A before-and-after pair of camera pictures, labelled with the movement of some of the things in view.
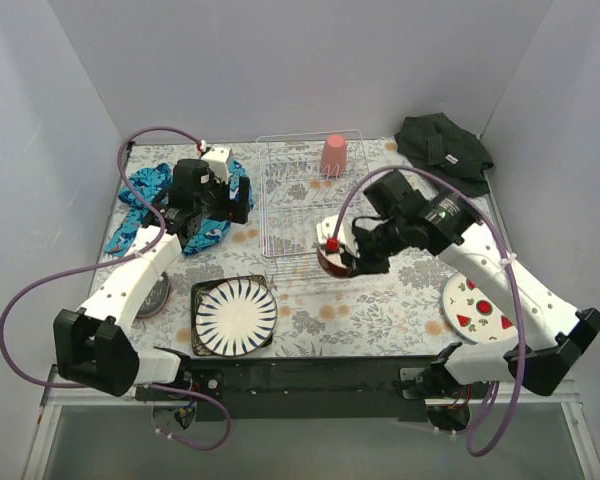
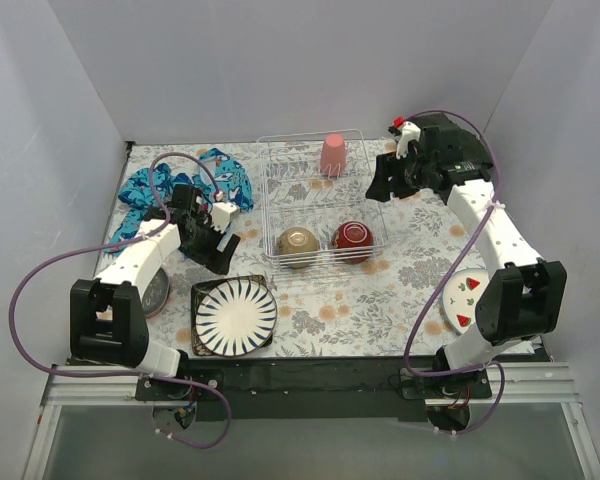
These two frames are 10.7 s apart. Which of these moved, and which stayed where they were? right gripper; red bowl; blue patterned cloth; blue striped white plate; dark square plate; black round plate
Moved: red bowl; right gripper
Stayed: black round plate; blue striped white plate; blue patterned cloth; dark square plate
